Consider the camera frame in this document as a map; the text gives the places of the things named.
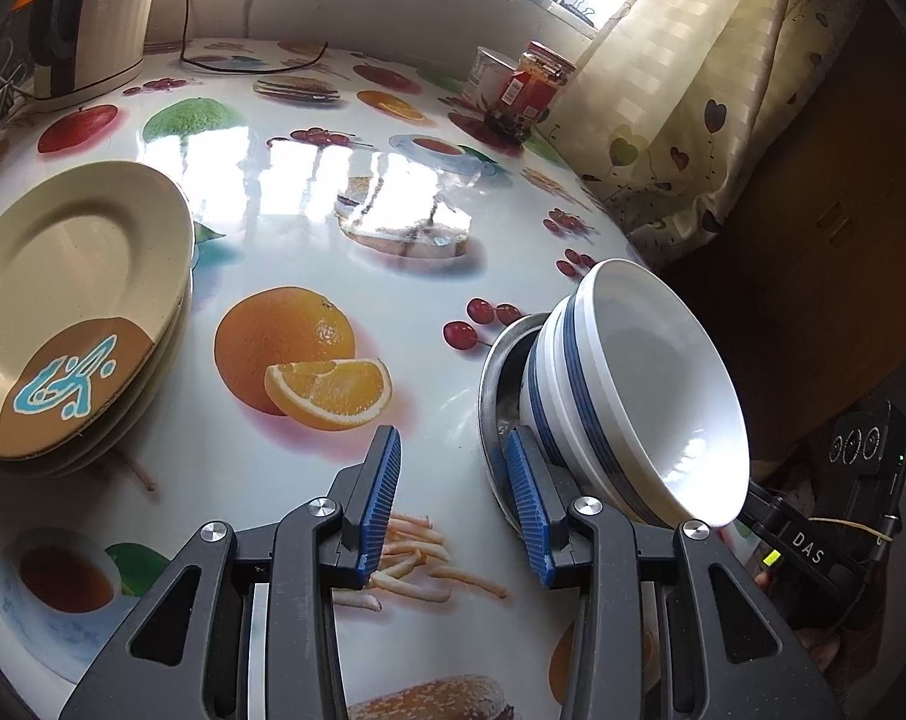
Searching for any beige plate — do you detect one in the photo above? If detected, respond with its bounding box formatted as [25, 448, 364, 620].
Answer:
[0, 277, 193, 478]
[0, 161, 194, 461]

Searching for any black power cable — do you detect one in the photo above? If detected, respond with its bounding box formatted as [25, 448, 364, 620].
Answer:
[178, 0, 329, 74]

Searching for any red-lidded sauce jar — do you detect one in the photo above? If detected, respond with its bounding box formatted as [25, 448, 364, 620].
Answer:
[484, 41, 575, 142]

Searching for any white plastic cup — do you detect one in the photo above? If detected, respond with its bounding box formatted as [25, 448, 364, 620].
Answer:
[461, 47, 517, 110]

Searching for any right hand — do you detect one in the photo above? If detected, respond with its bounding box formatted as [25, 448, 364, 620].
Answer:
[752, 567, 845, 662]

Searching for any small white blue-striped bowl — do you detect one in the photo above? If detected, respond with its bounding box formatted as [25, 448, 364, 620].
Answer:
[559, 259, 749, 528]

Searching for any black camera box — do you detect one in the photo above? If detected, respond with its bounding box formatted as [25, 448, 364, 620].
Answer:
[811, 400, 906, 575]

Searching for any stainless steel bowl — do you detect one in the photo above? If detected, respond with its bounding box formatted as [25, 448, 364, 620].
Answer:
[478, 312, 547, 532]

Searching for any heart-patterned curtain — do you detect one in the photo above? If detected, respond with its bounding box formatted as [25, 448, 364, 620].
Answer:
[541, 0, 865, 268]

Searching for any large white blue-striped bowl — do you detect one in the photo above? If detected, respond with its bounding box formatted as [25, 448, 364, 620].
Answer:
[521, 298, 642, 522]

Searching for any cream electric kettle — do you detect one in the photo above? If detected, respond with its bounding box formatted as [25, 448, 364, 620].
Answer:
[30, 0, 152, 110]

